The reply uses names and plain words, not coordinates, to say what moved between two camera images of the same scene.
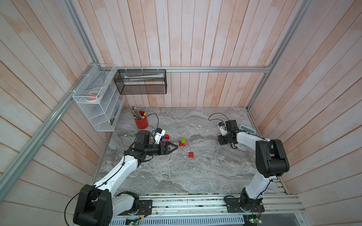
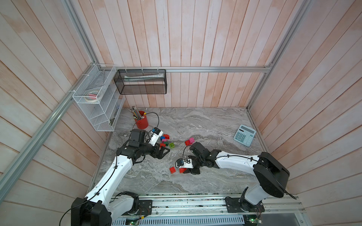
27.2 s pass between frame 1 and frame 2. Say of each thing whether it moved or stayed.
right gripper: moved
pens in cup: stayed
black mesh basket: stayed
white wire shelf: stayed
